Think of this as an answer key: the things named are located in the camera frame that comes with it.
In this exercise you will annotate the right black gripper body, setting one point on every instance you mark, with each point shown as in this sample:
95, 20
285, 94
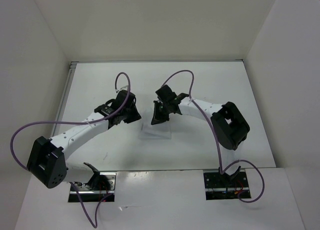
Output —
165, 103

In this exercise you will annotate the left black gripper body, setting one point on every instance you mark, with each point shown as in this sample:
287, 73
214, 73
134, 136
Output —
123, 118

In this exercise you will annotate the white skirt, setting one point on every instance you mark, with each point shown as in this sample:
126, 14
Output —
155, 132

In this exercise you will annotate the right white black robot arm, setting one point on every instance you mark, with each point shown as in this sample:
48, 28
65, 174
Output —
229, 126

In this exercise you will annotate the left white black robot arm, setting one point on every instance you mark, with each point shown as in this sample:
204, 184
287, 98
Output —
47, 160

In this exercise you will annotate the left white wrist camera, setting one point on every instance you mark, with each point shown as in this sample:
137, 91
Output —
126, 87

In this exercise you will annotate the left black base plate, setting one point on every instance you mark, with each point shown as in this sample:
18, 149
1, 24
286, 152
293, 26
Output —
98, 188

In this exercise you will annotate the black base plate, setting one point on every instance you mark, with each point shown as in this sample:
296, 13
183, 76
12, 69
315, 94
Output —
98, 188
225, 187

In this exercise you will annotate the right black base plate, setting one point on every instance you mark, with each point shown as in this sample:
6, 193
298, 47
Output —
225, 187

